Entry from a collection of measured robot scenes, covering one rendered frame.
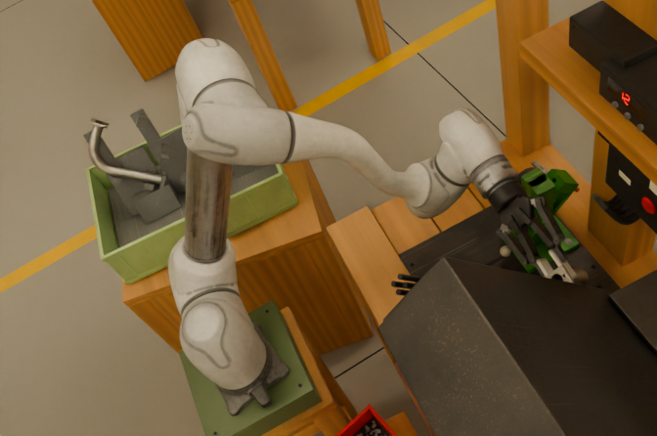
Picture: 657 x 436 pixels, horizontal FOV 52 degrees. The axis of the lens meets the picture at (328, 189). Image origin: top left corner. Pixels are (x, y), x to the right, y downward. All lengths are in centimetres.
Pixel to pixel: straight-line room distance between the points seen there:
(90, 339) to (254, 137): 226
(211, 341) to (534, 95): 104
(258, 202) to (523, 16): 98
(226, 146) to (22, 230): 286
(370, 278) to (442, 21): 229
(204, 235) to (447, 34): 249
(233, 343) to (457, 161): 65
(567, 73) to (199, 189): 78
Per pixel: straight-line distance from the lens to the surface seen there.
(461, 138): 148
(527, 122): 193
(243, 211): 213
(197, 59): 131
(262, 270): 221
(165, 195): 226
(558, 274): 141
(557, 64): 134
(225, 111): 118
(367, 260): 187
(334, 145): 128
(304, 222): 214
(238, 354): 159
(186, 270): 165
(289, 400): 172
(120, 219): 238
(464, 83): 351
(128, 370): 313
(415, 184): 153
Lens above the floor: 247
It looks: 50 degrees down
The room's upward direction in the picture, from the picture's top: 24 degrees counter-clockwise
